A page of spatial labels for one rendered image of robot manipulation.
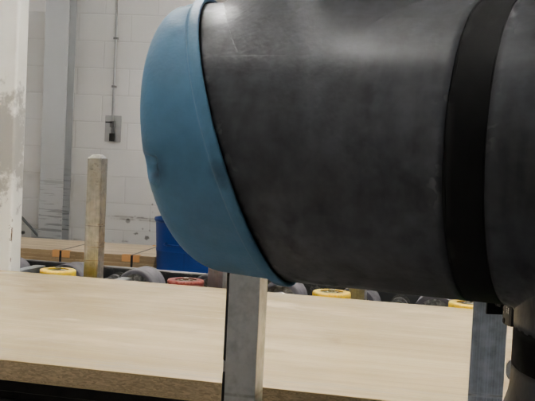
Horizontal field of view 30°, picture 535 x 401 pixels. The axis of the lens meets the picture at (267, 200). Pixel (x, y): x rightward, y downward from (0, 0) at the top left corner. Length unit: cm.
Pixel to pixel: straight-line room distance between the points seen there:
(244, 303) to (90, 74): 753
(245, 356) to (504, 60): 79
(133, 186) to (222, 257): 805
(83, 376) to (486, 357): 55
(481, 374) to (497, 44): 74
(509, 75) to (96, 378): 105
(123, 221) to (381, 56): 814
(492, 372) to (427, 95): 74
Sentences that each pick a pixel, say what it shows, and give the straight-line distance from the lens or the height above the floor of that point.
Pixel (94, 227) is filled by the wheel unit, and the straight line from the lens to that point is 233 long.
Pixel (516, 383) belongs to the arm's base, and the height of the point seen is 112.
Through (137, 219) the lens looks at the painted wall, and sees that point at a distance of 845.
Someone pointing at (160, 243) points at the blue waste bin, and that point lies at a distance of 666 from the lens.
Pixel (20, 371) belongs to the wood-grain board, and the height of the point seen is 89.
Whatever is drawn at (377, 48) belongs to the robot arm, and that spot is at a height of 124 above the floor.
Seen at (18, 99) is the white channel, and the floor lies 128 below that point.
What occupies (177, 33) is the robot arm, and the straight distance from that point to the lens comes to 40.
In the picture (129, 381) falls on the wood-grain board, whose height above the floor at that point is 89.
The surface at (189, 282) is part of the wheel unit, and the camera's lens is 213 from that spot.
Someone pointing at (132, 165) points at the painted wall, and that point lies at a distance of 844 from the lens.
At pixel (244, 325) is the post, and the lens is 109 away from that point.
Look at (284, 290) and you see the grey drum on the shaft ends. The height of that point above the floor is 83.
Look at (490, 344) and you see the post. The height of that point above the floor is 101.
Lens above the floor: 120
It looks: 3 degrees down
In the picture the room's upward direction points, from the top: 3 degrees clockwise
